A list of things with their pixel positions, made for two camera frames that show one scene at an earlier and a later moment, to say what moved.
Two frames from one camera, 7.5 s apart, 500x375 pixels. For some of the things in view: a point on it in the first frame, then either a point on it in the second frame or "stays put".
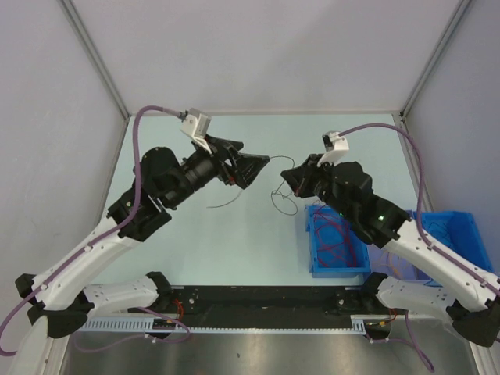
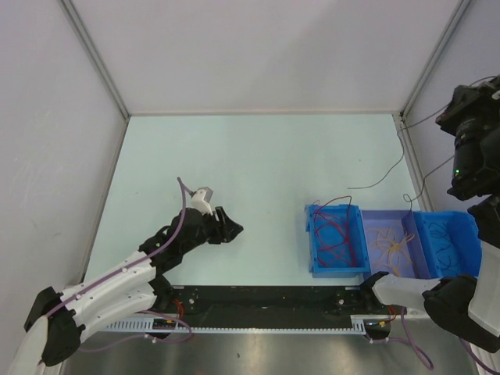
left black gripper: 243,169 to 225,230
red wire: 347,258 to 348,221
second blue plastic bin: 457,233 stays put
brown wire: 241,191 to 401,137
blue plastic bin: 335,251 stays put
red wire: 346,233 to 333,253
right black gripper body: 319,177 to 469,116
